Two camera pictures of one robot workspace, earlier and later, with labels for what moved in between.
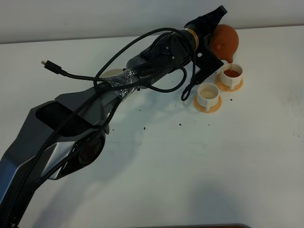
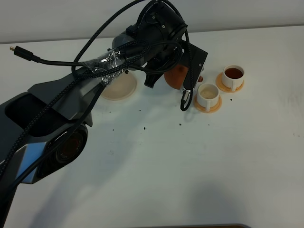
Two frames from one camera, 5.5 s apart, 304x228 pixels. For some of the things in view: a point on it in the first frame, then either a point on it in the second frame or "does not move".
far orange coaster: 227,89 does not move
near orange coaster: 203,109 does not move
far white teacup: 231,75 does not move
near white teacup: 208,95 does not move
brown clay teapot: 225,42 -> 175,77
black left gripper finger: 207,39 -> 151,79
